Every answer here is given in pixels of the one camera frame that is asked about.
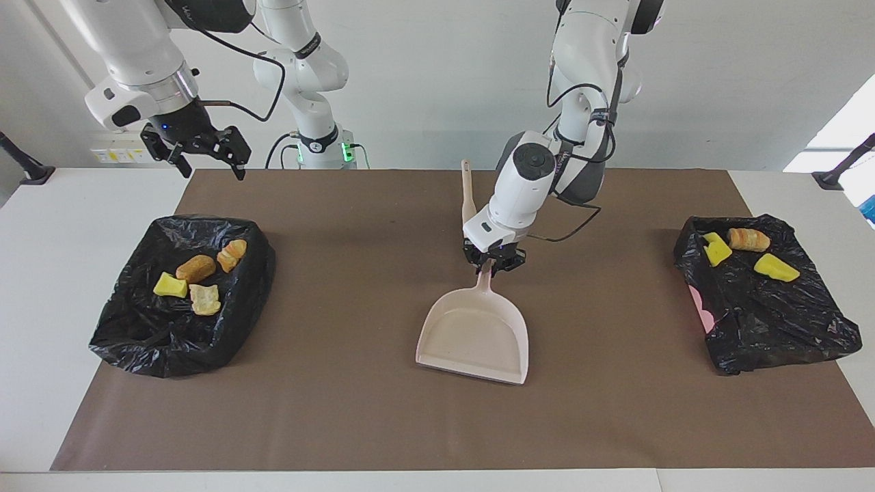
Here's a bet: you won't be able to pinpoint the beige hand brush black bristles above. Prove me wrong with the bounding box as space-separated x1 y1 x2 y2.
460 159 478 226

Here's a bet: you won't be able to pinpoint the beige plastic dustpan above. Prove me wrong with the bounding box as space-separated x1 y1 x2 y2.
415 268 530 385

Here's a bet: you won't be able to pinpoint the pale ridged bread piece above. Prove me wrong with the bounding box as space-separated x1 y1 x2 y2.
217 238 249 274
726 227 772 254

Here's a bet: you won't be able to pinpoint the brown bread roll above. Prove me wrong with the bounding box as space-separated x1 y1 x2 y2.
175 254 217 285

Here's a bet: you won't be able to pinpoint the yellow sponge piece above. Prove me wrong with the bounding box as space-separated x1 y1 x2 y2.
702 232 733 268
753 253 801 284
152 271 189 299

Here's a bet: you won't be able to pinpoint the pale bread chunk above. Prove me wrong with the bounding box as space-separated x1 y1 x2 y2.
189 283 223 317

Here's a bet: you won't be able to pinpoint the black trash bag pink bin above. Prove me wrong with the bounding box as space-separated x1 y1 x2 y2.
673 214 863 376

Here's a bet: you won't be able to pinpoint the brown paper table mat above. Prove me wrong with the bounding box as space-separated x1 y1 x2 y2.
50 168 875 472

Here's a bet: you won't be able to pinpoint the white wall outlet box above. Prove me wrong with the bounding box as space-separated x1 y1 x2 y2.
90 131 163 165

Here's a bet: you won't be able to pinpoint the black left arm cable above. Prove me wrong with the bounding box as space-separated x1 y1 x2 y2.
526 61 643 243

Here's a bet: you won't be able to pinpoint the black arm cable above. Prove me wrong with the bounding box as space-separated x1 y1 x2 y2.
526 61 643 243
179 0 286 124

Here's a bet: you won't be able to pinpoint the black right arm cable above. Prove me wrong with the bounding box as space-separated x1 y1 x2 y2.
179 0 286 124

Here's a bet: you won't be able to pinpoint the black camera stand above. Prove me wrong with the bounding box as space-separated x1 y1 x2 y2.
0 130 56 187
811 133 875 191

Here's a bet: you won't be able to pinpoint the white wall conduit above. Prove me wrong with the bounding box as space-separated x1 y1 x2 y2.
26 0 96 93

